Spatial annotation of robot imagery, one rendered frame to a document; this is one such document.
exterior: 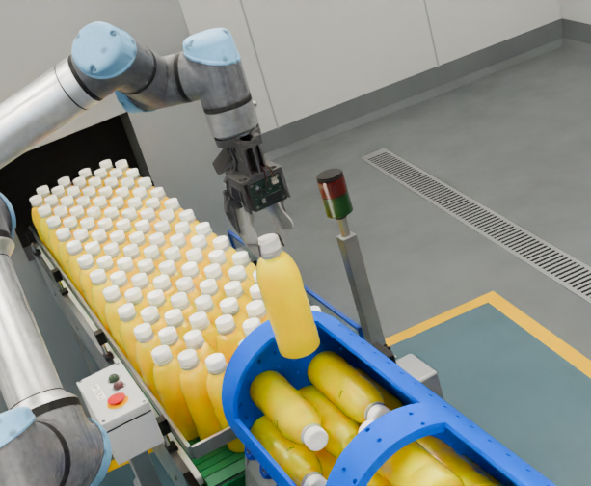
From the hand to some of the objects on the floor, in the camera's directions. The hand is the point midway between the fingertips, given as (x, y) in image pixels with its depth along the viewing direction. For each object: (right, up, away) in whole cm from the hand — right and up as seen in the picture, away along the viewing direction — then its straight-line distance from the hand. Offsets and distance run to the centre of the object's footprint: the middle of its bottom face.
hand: (267, 242), depth 159 cm
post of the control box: (-3, -125, +83) cm, 150 cm away
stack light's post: (+45, -94, +117) cm, 157 cm away
